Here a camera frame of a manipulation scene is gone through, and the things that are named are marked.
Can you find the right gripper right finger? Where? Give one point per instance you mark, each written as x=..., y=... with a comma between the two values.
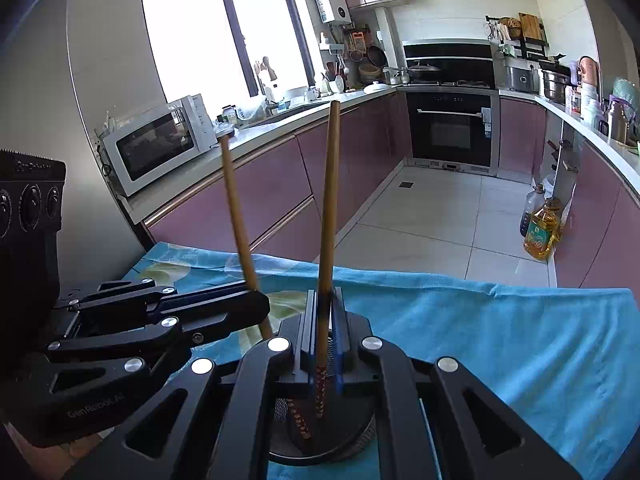
x=433, y=420

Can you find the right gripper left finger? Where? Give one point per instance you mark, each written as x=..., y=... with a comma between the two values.
x=212, y=421

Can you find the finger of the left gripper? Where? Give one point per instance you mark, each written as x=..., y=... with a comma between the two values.
x=76, y=297
x=148, y=324

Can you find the wooden chopstick red end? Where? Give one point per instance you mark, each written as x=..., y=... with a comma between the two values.
x=247, y=265
x=325, y=278

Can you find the black mesh pen holder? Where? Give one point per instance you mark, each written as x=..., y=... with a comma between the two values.
x=300, y=439

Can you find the white microwave oven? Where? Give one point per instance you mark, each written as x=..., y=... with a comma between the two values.
x=158, y=141

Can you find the blue floral tablecloth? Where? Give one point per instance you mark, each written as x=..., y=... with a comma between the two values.
x=566, y=360

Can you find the cooking oil bottle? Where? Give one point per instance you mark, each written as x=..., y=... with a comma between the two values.
x=543, y=229

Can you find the grey refrigerator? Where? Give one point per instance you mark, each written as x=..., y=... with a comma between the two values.
x=66, y=65

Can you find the dark oil bottle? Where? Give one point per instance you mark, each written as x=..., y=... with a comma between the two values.
x=534, y=200

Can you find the black built-in oven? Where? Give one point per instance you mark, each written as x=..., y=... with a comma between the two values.
x=454, y=128

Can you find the black wok with lid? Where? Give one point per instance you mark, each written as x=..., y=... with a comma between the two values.
x=422, y=73

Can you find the white water heater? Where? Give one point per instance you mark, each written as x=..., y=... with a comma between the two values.
x=333, y=12

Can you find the black range hood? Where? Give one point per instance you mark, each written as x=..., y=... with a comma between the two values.
x=462, y=62

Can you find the steel stock pot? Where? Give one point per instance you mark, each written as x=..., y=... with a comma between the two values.
x=553, y=80

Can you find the green mesh food cover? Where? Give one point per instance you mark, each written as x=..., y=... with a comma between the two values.
x=629, y=93

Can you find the pink kettle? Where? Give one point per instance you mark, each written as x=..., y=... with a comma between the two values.
x=589, y=72

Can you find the black tracking camera box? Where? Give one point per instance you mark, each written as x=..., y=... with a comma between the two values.
x=31, y=216

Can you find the black wall rack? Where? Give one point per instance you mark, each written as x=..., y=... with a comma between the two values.
x=522, y=37

